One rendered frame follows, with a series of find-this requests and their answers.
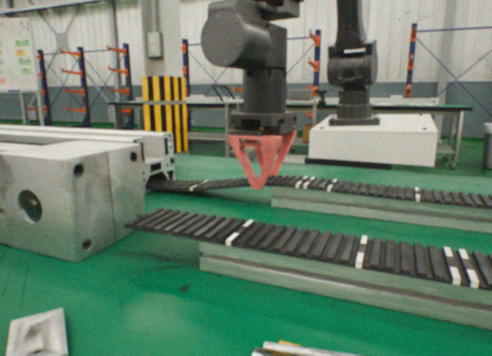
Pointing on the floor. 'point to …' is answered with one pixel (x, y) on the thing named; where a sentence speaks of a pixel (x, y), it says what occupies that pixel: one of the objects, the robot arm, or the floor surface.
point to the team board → (19, 59)
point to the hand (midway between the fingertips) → (263, 179)
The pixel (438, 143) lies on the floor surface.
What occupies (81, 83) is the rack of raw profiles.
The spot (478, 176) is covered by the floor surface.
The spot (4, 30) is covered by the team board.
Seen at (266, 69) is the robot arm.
